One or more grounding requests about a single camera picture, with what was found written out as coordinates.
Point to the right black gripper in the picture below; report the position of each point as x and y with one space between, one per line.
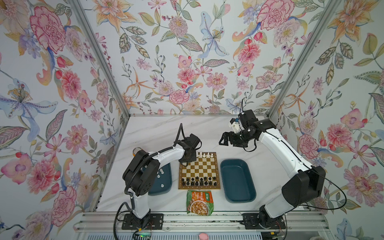
232 142

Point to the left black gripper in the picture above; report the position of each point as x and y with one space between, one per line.
194 157

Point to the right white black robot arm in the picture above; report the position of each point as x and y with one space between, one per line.
305 181

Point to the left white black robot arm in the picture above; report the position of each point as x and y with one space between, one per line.
140 176

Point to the white chess piece row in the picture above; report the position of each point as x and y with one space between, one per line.
203 155

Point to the wooden chess board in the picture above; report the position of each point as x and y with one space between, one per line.
207 167

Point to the black chess piece rows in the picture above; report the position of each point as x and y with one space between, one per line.
205 181

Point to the left teal plastic bin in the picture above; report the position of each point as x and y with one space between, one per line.
163 181

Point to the teal plastic bin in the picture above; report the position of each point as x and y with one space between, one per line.
163 181
237 181

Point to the white pawns in bin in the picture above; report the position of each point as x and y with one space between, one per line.
160 177

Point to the orange soda can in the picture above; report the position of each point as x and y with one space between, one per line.
136 150

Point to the instant noodle snack packet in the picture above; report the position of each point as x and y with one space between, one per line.
200 203

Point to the right teal plastic bin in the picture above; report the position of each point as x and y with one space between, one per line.
237 181

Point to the pink round object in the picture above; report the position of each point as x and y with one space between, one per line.
203 236

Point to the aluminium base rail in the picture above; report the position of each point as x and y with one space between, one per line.
296 221

